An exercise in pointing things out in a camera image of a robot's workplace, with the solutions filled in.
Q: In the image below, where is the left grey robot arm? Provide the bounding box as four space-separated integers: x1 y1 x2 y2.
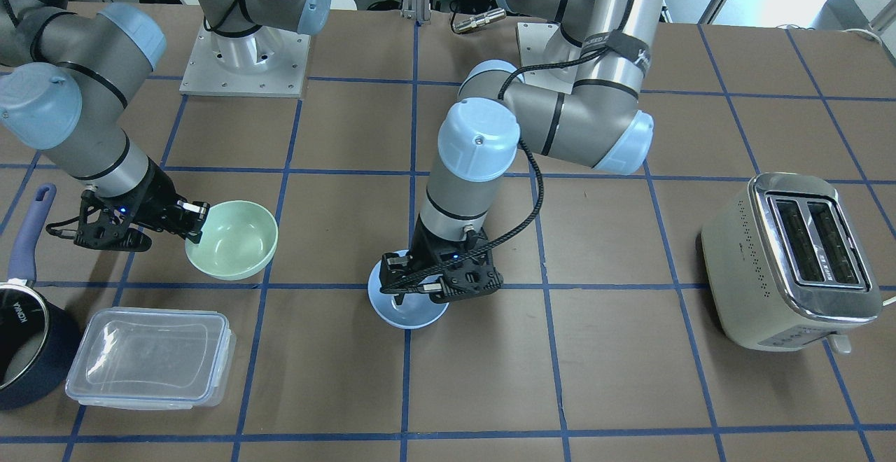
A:
369 0 663 306

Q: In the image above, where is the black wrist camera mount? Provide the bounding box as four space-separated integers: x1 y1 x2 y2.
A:
45 188 153 252

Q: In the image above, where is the black braided cable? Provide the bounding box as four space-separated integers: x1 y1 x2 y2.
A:
384 31 652 292

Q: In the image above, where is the clear plastic lidded container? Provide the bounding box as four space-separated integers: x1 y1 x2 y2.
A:
65 307 237 410

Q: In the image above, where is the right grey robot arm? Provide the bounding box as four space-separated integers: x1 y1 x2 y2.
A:
2 0 332 249

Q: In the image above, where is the silver cylindrical connector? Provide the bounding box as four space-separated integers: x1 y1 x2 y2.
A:
450 7 507 35

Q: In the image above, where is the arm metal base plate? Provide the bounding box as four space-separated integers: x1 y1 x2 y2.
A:
180 26 312 99
517 22 580 93

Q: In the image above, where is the dark blue saucepan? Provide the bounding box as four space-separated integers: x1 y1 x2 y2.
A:
1 183 81 410

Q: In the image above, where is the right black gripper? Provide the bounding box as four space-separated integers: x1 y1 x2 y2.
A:
132 168 211 237

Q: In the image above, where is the green bowl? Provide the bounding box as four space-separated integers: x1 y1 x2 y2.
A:
185 200 279 281

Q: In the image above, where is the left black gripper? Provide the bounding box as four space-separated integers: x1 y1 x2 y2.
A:
380 218 505 313

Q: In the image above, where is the cream toaster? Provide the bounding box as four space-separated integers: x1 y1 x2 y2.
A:
700 172 884 354

